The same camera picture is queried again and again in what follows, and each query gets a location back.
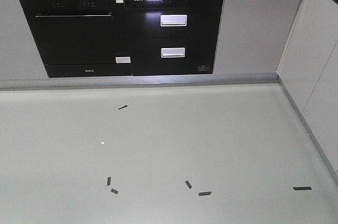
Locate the black disinfection cabinet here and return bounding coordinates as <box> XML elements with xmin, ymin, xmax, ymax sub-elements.
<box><xmin>124</xmin><ymin>0</ymin><xmax>223</xmax><ymax>76</ymax></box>

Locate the grey right cabinet door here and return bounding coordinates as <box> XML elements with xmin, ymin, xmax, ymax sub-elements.
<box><xmin>213</xmin><ymin>0</ymin><xmax>300</xmax><ymax>74</ymax></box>

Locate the grey cabinet door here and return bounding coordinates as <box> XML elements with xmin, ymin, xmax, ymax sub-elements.
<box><xmin>213</xmin><ymin>0</ymin><xmax>300</xmax><ymax>74</ymax></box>
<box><xmin>1</xmin><ymin>0</ymin><xmax>48</xmax><ymax>80</ymax></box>

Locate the white side cabinet panel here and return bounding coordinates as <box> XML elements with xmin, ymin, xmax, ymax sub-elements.
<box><xmin>278</xmin><ymin>0</ymin><xmax>337</xmax><ymax>174</ymax></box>

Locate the grey left cabinet door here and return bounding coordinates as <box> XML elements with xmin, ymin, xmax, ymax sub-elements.
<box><xmin>1</xmin><ymin>0</ymin><xmax>48</xmax><ymax>80</ymax></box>

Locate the lower silver drawer handle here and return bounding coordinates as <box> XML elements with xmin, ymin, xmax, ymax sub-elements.
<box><xmin>161</xmin><ymin>48</ymin><xmax>185</xmax><ymax>58</ymax></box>

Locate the silver drawer handle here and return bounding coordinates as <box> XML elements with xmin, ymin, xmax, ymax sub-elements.
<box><xmin>160</xmin><ymin>14</ymin><xmax>187</xmax><ymax>27</ymax></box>
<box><xmin>161</xmin><ymin>48</ymin><xmax>185</xmax><ymax>58</ymax></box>

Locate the upper silver drawer handle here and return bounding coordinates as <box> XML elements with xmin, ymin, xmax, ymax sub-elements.
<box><xmin>160</xmin><ymin>14</ymin><xmax>187</xmax><ymax>27</ymax></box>

